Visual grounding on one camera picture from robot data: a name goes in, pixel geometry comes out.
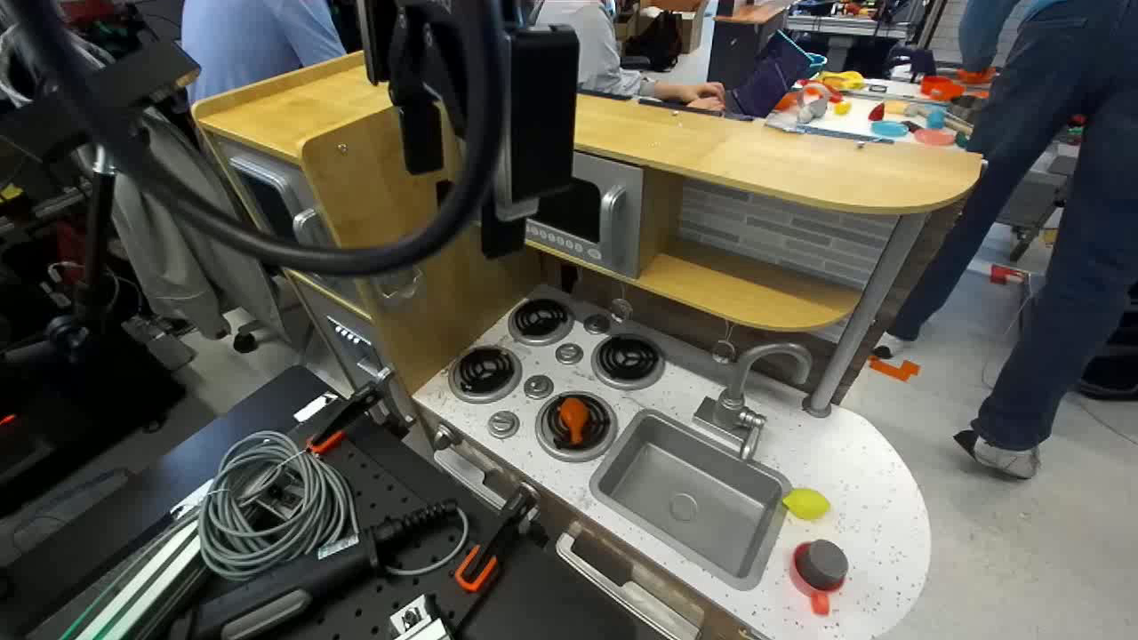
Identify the orange toy bowl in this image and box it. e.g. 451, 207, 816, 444
916, 72, 969, 106

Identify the black toy stove burner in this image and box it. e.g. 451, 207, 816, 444
591, 332, 667, 395
448, 341, 526, 408
506, 294, 578, 348

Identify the orange object in bowl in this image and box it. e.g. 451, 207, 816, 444
532, 388, 622, 467

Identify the person in blue jeans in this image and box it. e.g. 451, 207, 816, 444
885, 0, 1138, 482

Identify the silver flat bar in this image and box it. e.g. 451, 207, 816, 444
52, 517, 206, 640

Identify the silver toy sink basin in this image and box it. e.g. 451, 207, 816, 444
585, 408, 795, 594

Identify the black wheeled base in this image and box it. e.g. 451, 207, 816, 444
1069, 281, 1138, 404

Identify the red white floor object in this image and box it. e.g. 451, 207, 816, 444
962, 255, 1030, 287

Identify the person in grey shirt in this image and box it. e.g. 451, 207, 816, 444
531, 0, 729, 122

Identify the person in light blue shirt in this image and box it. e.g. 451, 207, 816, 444
110, 0, 347, 348

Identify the wooden toy kitchen unit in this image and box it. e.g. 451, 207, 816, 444
192, 50, 989, 640

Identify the orange floor tape piece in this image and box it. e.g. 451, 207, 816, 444
863, 348, 923, 388

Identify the teal toy plate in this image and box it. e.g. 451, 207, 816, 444
867, 114, 916, 147

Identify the grey oven door handle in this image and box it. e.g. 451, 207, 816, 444
550, 530, 673, 640

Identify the black clamp orange handle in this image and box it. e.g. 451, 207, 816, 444
451, 479, 542, 597
298, 379, 399, 463

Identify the grey toy microwave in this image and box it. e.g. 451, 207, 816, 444
522, 148, 650, 283

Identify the purple folder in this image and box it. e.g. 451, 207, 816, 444
725, 26, 825, 122

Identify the red and yellow toy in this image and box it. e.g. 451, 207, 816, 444
793, 539, 851, 590

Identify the grey coiled cable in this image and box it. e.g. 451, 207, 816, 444
194, 428, 362, 583

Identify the black cable bundle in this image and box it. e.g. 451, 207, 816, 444
0, 0, 516, 281

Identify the white printed tag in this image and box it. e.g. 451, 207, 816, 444
387, 594, 438, 640

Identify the silver toy faucet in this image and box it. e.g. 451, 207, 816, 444
688, 337, 816, 463

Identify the black equipment stand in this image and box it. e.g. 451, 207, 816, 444
0, 0, 203, 482

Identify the yellow toy lemon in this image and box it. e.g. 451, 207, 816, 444
780, 482, 834, 524

